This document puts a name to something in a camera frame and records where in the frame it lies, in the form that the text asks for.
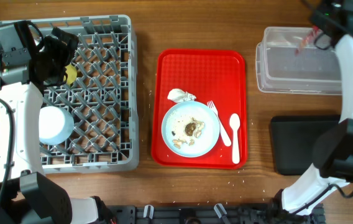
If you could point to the white plastic spoon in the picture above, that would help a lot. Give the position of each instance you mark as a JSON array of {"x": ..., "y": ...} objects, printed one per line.
[{"x": 235, "y": 124}]

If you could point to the white plastic fork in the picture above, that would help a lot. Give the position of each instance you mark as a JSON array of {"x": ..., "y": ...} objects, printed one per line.
[{"x": 224, "y": 136}]

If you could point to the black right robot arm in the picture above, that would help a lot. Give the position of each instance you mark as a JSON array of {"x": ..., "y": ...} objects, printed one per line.
[{"x": 332, "y": 160}]

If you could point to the red foil wrapper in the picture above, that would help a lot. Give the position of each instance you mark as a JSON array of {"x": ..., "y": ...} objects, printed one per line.
[{"x": 312, "y": 34}]

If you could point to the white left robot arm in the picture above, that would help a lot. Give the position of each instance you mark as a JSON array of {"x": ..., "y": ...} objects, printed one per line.
[{"x": 26, "y": 195}]

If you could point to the crumpled white napkin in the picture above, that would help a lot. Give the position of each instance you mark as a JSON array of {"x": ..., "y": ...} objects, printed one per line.
[{"x": 177, "y": 96}]

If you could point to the yellow cup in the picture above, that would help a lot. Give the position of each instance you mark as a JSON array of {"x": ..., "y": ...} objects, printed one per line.
[{"x": 71, "y": 74}]

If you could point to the food scraps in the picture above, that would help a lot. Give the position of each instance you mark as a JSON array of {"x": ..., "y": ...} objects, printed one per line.
[{"x": 186, "y": 132}]

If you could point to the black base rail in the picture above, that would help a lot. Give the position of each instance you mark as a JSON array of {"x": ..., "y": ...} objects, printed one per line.
[{"x": 244, "y": 214}]

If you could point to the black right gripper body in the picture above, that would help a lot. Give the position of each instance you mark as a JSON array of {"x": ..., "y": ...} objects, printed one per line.
[{"x": 322, "y": 15}]

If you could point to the light blue bowl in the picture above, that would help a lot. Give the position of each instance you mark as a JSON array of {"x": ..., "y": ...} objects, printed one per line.
[{"x": 55, "y": 125}]

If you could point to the red plastic tray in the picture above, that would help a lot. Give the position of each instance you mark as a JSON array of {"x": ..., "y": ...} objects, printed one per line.
[{"x": 210, "y": 75}]

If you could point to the light blue plate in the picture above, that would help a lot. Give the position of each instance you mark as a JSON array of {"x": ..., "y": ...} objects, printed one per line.
[{"x": 186, "y": 110}]

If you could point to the black plastic tray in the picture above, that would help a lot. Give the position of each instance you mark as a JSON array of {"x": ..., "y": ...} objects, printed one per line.
[{"x": 293, "y": 138}]

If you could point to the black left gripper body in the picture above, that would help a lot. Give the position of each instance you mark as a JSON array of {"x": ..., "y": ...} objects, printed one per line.
[{"x": 56, "y": 55}]

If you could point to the grey dishwasher rack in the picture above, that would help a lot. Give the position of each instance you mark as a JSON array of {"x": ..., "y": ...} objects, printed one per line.
[{"x": 101, "y": 99}]

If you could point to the clear plastic bin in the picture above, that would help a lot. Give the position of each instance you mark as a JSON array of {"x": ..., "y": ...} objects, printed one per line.
[{"x": 284, "y": 66}]

